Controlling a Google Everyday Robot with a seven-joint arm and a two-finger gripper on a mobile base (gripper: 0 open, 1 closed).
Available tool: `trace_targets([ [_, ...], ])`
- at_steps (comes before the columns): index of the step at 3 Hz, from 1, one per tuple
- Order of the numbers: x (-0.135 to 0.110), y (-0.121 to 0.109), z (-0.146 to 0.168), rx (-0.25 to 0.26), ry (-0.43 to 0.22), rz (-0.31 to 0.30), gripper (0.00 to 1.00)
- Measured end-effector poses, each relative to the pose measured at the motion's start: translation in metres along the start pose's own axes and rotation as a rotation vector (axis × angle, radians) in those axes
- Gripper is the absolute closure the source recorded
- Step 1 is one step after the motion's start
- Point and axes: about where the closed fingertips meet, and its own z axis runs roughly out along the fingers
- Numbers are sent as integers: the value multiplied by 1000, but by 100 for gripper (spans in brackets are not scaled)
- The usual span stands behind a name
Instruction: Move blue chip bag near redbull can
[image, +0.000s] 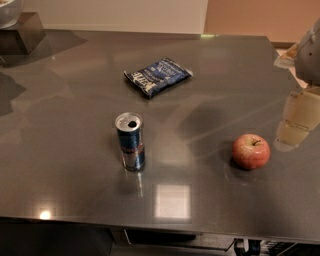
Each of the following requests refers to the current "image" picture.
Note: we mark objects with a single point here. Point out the dark wooden block stand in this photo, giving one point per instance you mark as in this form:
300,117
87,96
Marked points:
23,37

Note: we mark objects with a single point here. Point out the red apple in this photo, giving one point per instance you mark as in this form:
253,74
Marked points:
250,151

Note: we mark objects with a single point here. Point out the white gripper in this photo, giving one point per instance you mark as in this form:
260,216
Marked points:
311,61

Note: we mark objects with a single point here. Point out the blue chip bag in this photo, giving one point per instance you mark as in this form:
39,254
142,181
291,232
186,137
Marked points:
158,76

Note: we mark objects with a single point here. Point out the white bowl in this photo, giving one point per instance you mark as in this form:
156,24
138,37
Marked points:
10,11

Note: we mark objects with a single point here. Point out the redbull can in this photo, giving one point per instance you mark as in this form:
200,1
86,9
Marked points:
129,131

